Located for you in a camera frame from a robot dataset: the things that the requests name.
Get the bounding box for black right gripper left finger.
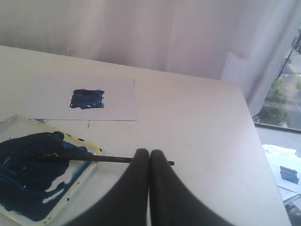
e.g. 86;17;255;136
66;149;149;226

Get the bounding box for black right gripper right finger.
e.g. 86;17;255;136
149;150;232;226

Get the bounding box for black paintbrush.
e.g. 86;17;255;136
30;152;175;166

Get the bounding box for white paint tray blue paint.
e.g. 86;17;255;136
0;115;102;226

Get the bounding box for painted papers on floor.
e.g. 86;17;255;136
262;144;301;194

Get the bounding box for white paper with black square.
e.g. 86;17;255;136
0;70;138;122

